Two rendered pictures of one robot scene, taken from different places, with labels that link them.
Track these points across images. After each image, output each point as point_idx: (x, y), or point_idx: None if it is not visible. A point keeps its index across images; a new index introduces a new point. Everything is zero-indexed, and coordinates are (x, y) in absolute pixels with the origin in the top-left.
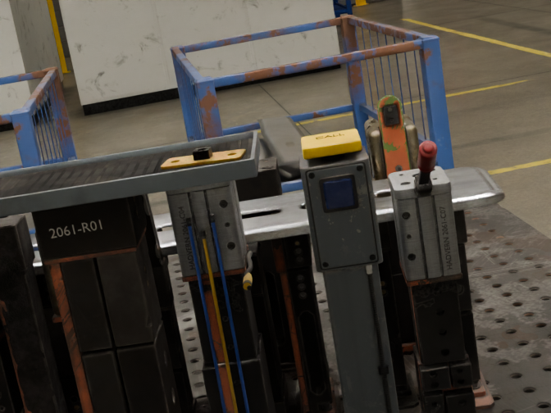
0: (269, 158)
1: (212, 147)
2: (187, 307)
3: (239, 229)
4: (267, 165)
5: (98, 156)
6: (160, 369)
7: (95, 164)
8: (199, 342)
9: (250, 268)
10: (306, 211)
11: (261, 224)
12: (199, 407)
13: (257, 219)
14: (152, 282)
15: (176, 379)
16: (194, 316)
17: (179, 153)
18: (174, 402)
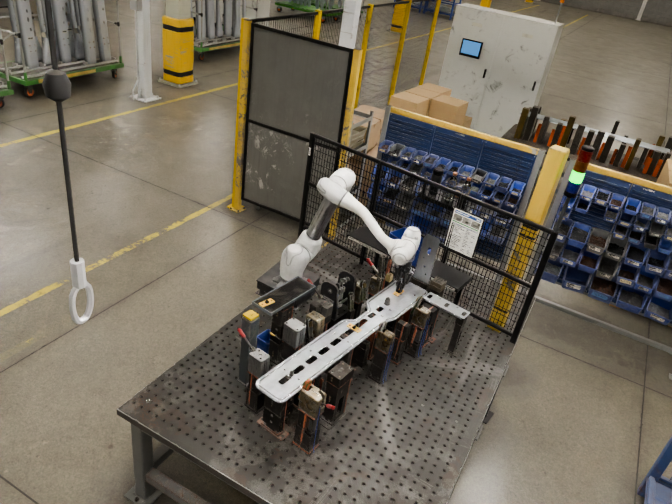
0: (341, 378)
1: (274, 308)
2: (399, 431)
3: (287, 337)
4: (334, 373)
5: (293, 299)
6: (271, 325)
7: (292, 299)
8: (366, 416)
9: (277, 337)
10: (297, 363)
11: (301, 355)
12: (325, 391)
13: (306, 357)
14: (280, 319)
15: None
16: (388, 427)
17: (278, 305)
18: (275, 336)
